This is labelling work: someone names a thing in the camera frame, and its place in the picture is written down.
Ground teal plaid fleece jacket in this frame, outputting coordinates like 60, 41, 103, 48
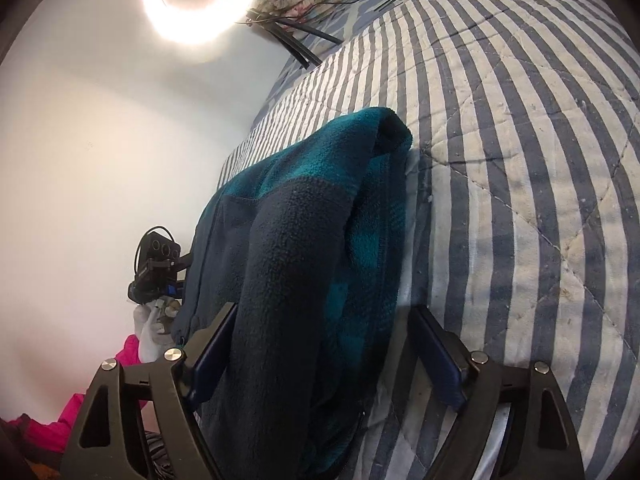
171, 107, 412, 479

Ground left forearm pink sleeve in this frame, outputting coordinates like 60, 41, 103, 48
1, 335, 141, 454

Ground left hand white glove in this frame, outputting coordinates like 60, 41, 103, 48
134, 296, 181, 363

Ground striped trouser legs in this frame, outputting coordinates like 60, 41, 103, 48
145, 431, 176, 480

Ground black tripod stand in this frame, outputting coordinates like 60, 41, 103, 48
238, 9, 344, 68

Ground striped blue white quilt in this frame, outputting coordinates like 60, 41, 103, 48
221, 0, 639, 479

